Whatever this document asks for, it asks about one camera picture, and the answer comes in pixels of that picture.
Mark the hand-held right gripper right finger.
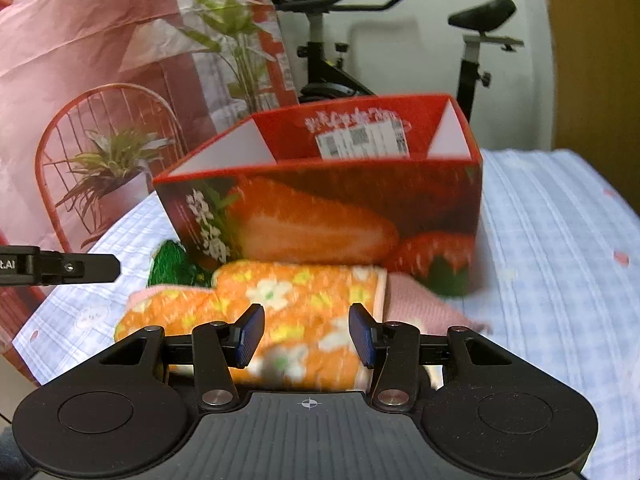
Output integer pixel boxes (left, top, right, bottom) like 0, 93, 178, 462
349, 303, 521, 407

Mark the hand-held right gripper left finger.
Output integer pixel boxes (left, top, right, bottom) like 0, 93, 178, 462
90, 304, 266, 411

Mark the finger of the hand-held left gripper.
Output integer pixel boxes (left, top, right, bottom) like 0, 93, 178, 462
34, 253, 121, 284

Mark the orange floral towel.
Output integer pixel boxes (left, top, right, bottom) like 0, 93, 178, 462
114, 260, 388, 392

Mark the pink knitted cloth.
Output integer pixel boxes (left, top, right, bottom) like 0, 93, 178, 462
125, 272, 493, 337

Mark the red strawberry print cardboard box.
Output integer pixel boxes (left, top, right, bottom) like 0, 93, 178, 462
152, 94, 483, 297

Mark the green tinsel decoration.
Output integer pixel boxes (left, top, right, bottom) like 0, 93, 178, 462
149, 240, 217, 289

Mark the printed backdrop cloth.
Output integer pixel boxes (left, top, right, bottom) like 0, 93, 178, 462
0, 0, 301, 361

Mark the black exercise bike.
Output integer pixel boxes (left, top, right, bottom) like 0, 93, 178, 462
267, 0, 525, 126

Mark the wooden door panel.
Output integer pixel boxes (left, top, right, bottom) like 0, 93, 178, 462
537, 0, 640, 171

